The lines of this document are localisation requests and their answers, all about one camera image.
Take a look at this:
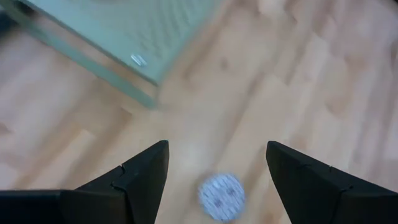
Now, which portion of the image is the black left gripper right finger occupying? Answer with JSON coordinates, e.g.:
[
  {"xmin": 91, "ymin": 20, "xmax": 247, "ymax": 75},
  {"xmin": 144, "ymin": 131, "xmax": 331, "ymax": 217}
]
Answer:
[{"xmin": 266, "ymin": 141, "xmax": 398, "ymax": 224}]

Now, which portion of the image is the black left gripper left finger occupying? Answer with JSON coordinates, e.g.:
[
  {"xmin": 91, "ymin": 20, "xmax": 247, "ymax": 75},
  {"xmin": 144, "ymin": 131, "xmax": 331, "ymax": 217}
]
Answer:
[{"xmin": 60, "ymin": 140, "xmax": 170, "ymax": 224}]

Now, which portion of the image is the small blue white candle tin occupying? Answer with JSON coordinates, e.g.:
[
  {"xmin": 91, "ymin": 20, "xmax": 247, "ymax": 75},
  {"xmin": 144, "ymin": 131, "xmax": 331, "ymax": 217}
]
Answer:
[{"xmin": 197, "ymin": 173, "xmax": 246, "ymax": 223}]

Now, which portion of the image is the green perforated metal shelf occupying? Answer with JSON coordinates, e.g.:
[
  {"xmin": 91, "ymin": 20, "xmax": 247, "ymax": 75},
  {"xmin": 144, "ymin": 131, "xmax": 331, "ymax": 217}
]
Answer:
[{"xmin": 0, "ymin": 0, "xmax": 226, "ymax": 110}]

